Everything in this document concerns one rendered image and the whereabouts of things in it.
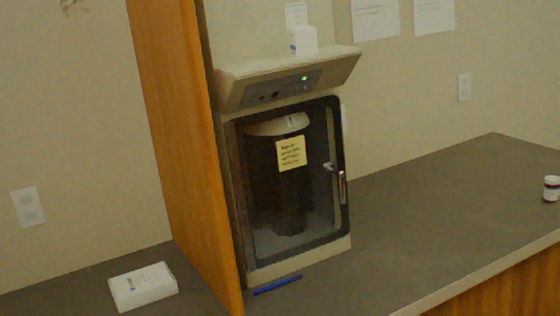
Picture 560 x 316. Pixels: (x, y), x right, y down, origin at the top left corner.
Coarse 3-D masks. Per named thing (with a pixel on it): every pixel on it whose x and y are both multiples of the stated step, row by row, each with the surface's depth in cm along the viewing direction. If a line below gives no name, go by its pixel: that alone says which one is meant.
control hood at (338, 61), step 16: (320, 48) 123; (336, 48) 121; (352, 48) 118; (240, 64) 115; (256, 64) 112; (272, 64) 110; (288, 64) 110; (304, 64) 112; (320, 64) 114; (336, 64) 117; (352, 64) 121; (224, 80) 110; (240, 80) 106; (256, 80) 109; (320, 80) 121; (336, 80) 124; (224, 96) 112; (240, 96) 112; (288, 96) 121; (224, 112) 115
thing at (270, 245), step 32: (256, 128) 122; (288, 128) 126; (320, 128) 130; (256, 160) 124; (320, 160) 132; (256, 192) 126; (288, 192) 130; (320, 192) 135; (256, 224) 129; (288, 224) 133; (320, 224) 138; (256, 256) 131; (288, 256) 136
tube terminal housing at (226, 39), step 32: (224, 0) 111; (256, 0) 115; (288, 0) 118; (320, 0) 122; (224, 32) 113; (256, 32) 117; (320, 32) 125; (224, 64) 115; (320, 96) 129; (224, 160) 124; (320, 256) 142
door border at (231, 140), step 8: (232, 128) 119; (232, 136) 119; (232, 144) 120; (232, 152) 120; (232, 160) 121; (240, 168) 122; (240, 176) 123; (232, 184) 123; (240, 184) 124; (240, 192) 124; (240, 200) 125; (240, 208) 125; (240, 224) 126; (248, 224) 127; (248, 232) 128; (248, 240) 129; (248, 248) 129; (248, 256) 130
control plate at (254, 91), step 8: (312, 72) 116; (320, 72) 117; (272, 80) 111; (280, 80) 113; (288, 80) 114; (296, 80) 116; (304, 80) 118; (312, 80) 119; (248, 88) 110; (256, 88) 112; (264, 88) 113; (272, 88) 114; (280, 88) 116; (288, 88) 118; (312, 88) 123; (248, 96) 113; (256, 96) 115; (280, 96) 119; (240, 104) 115; (248, 104) 116
